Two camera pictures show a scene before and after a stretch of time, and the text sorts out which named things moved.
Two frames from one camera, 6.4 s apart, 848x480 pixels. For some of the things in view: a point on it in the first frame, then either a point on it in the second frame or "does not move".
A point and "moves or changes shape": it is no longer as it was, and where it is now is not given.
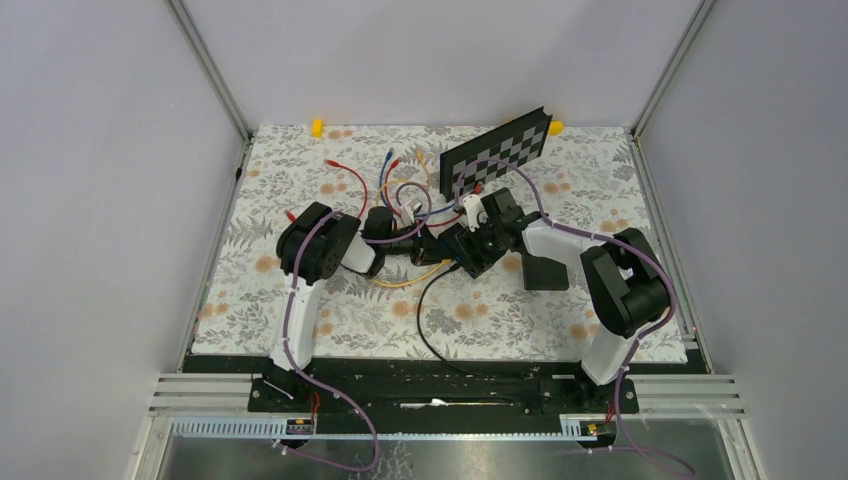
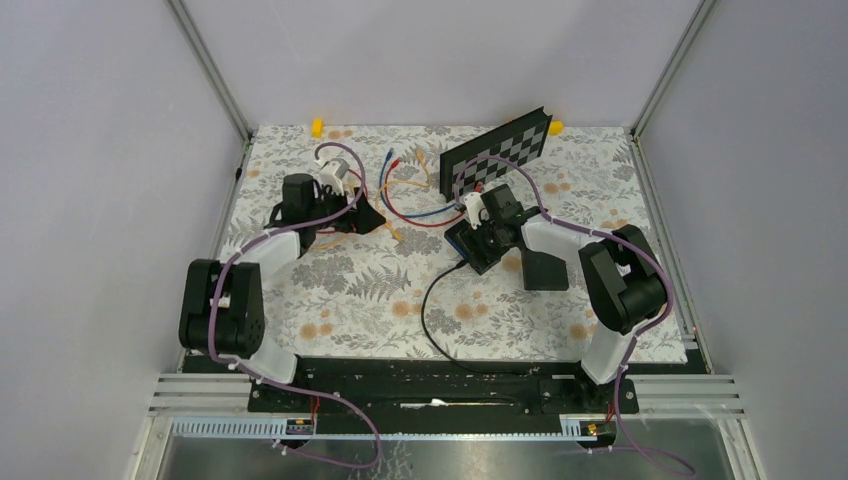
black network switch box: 544,274 does not move
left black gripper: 425,248 -> 365,219
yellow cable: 413,282 moves or changes shape
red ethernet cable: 478,189 does not move
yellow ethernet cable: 419,155 does not move
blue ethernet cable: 390,153 does not move
